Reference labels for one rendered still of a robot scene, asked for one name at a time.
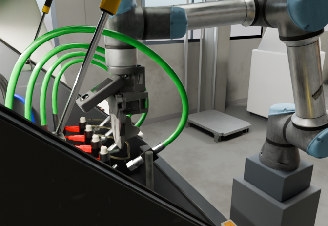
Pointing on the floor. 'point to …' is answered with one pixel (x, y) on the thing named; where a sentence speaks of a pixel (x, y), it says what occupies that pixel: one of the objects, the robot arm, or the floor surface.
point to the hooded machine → (270, 75)
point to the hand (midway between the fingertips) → (117, 144)
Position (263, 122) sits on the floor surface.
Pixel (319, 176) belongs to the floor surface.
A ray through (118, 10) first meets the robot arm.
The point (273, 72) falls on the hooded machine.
